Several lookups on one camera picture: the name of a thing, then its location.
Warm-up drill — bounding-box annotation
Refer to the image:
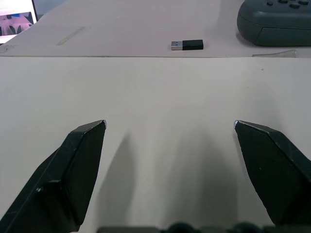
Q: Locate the dark grey game controller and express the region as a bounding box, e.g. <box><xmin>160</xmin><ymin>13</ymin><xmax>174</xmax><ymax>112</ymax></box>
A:
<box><xmin>237</xmin><ymin>0</ymin><xmax>311</xmax><ymax>47</ymax></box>

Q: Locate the black USB dongle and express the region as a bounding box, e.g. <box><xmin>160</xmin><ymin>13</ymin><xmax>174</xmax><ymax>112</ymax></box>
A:
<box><xmin>170</xmin><ymin>39</ymin><xmax>204</xmax><ymax>51</ymax></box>

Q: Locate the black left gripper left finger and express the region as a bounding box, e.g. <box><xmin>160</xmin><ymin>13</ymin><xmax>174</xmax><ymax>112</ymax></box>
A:
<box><xmin>0</xmin><ymin>119</ymin><xmax>107</xmax><ymax>233</ymax></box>

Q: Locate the laptop screen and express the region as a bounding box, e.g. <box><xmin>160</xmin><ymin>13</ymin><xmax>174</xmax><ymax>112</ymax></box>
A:
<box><xmin>0</xmin><ymin>0</ymin><xmax>37</xmax><ymax>45</ymax></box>

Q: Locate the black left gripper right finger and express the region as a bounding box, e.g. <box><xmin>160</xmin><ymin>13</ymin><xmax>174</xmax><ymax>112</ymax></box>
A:
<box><xmin>233</xmin><ymin>119</ymin><xmax>311</xmax><ymax>226</ymax></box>

